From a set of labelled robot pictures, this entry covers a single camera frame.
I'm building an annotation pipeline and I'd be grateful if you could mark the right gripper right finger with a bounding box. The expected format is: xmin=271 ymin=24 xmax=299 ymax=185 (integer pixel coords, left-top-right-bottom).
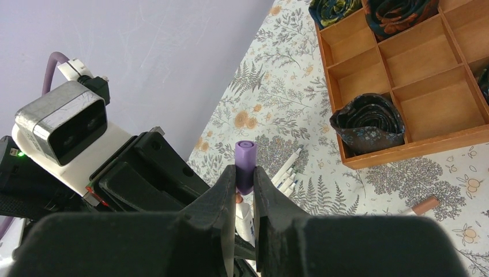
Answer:
xmin=254 ymin=167 xmax=466 ymax=276

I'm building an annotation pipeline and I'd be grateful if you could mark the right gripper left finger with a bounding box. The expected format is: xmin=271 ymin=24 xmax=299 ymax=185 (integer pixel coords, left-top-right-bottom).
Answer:
xmin=8 ymin=165 xmax=236 ymax=276

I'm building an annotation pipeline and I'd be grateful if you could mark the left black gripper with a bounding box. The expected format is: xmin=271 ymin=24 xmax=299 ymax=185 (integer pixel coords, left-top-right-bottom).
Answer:
xmin=1 ymin=127 xmax=209 ymax=222

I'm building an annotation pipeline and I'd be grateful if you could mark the purple pen cap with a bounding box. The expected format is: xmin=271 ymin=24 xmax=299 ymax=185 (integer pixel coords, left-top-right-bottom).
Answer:
xmin=235 ymin=140 xmax=258 ymax=195

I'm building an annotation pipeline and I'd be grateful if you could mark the brown pen cap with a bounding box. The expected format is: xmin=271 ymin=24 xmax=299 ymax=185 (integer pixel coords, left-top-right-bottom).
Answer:
xmin=411 ymin=196 xmax=440 ymax=215

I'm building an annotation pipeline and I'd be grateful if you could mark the white marker pen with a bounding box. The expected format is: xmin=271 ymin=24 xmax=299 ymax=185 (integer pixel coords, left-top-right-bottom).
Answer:
xmin=271 ymin=148 xmax=302 ymax=184
xmin=400 ymin=196 xmax=440 ymax=216

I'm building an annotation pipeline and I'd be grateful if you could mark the white marker blue end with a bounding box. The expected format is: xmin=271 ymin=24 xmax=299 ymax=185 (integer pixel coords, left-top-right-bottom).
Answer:
xmin=284 ymin=180 xmax=298 ymax=197

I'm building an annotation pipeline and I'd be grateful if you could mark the dark blue rolled tie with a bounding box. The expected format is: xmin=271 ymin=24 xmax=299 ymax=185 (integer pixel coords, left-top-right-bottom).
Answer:
xmin=330 ymin=93 xmax=406 ymax=155

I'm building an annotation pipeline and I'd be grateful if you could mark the orange wooden compartment tray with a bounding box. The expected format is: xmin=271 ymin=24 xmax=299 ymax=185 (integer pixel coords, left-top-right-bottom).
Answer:
xmin=317 ymin=1 xmax=488 ymax=169

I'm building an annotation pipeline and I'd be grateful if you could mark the green patterned rolled tie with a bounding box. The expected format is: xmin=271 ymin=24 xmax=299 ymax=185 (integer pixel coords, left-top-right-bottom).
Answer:
xmin=309 ymin=0 xmax=362 ymax=30

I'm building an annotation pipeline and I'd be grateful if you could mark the dark green rolled tie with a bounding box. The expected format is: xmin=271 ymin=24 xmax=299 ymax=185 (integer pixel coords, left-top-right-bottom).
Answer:
xmin=477 ymin=66 xmax=489 ymax=104

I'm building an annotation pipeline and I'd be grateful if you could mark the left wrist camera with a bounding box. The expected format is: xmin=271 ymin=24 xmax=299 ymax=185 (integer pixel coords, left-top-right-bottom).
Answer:
xmin=14 ymin=58 xmax=110 ymax=166

